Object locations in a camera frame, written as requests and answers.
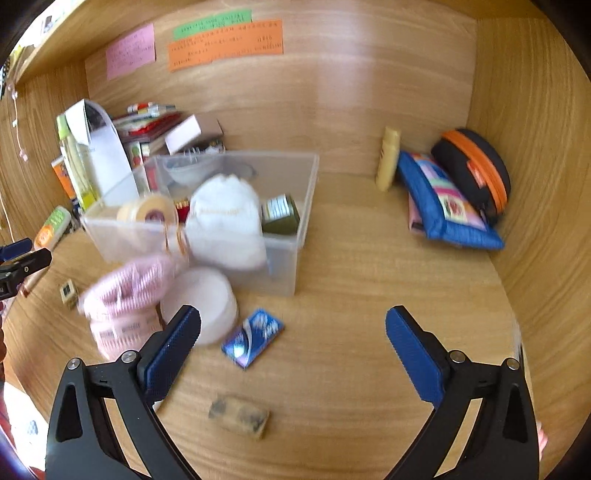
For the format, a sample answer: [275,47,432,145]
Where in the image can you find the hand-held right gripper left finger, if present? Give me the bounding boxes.
[45,305,202,480]

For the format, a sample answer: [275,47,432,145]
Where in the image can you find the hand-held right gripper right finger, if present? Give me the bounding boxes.
[385,305,541,480]

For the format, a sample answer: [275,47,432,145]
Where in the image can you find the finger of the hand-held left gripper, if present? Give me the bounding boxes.
[0,248,52,301]
[0,239,33,264]

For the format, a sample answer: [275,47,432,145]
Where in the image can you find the small beige cube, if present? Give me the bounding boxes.
[59,279,80,309]

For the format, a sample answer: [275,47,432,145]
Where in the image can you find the white round plastic container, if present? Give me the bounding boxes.
[160,268,238,347]

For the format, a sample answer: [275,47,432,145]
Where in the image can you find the blue foil packet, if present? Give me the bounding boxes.
[221,308,285,370]

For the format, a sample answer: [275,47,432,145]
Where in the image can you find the pink rope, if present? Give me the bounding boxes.
[78,253,190,361]

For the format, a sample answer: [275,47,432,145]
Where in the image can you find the beige eraser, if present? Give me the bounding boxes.
[208,393,271,438]

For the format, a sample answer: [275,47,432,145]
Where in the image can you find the clear plastic storage box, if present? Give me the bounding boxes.
[81,151,320,297]

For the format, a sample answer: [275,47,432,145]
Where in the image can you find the wooden desktop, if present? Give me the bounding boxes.
[4,173,532,480]

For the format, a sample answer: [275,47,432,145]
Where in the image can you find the green and white tube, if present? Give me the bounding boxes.
[34,205,72,250]

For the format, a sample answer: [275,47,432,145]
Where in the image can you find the orange tube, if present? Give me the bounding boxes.
[51,156,77,199]

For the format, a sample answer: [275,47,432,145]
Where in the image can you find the yellow-green spray bottle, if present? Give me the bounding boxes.
[56,113,100,208]

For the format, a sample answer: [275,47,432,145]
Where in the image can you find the cream tape roll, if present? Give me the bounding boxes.
[117,193,180,247]

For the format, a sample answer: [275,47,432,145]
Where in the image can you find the pink item under pouch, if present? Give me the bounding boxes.
[408,191,428,236]

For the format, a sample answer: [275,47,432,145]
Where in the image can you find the curled white paper sheet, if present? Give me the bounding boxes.
[65,98,139,197]

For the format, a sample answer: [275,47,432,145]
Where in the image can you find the blue patchwork pencil pouch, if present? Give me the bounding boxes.
[398,151,505,251]

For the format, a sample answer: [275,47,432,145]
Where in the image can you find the stack of books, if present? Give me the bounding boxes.
[111,111,185,185]

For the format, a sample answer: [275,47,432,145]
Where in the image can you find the yellow tube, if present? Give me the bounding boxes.
[375,127,402,192]

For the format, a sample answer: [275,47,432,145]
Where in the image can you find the red and white pen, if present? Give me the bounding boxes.
[127,102,176,114]

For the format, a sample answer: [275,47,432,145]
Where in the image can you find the black case with orange zipper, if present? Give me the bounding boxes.
[431,128,511,227]

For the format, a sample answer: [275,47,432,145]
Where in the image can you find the small white gadget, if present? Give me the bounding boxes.
[185,138,227,158]

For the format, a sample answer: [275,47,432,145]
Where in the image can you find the white cardboard box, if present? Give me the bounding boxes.
[165,114,225,155]

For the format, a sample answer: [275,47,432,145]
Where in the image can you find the pink sticky note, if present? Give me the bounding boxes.
[106,24,156,81]

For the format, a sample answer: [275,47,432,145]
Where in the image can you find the orange sticky note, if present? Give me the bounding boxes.
[167,19,284,73]

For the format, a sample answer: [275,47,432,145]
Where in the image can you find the green sticky note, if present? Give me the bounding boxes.
[173,9,253,41]

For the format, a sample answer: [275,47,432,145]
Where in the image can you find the white hanging cable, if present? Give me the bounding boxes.
[6,78,29,163]

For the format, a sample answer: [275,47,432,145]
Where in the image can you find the white drawstring bag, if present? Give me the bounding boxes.
[185,174,269,271]

